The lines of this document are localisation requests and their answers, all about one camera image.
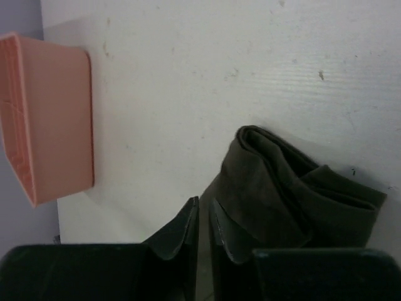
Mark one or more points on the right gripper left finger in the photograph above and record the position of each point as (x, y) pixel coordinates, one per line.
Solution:
(163, 267)

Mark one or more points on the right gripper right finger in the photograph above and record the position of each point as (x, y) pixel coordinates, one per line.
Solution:
(297, 272)

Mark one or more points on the olive underwear beige waistband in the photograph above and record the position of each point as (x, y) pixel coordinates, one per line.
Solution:
(270, 195)

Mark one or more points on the pink compartment tray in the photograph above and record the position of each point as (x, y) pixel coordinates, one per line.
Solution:
(46, 117)

